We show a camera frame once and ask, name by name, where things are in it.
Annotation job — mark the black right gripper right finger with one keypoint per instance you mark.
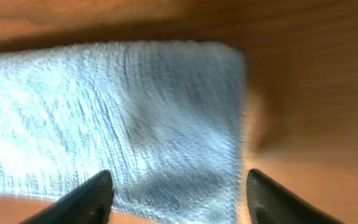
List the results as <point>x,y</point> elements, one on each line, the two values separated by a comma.
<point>271,203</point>

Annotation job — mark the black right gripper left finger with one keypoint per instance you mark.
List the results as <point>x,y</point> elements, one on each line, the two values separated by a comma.
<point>89,203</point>

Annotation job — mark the blue microfiber cloth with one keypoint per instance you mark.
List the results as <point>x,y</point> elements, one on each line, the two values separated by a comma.
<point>163,117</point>

